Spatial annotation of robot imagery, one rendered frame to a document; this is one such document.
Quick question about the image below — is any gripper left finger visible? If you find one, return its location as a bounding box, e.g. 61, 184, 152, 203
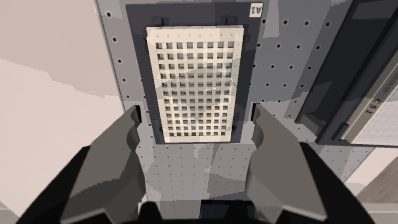
15, 105, 146, 224

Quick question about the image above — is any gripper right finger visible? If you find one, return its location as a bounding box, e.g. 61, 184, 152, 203
245, 103, 376, 224

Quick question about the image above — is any dark grey rectangular frame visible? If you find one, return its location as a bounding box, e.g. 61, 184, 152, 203
125, 2, 264, 144

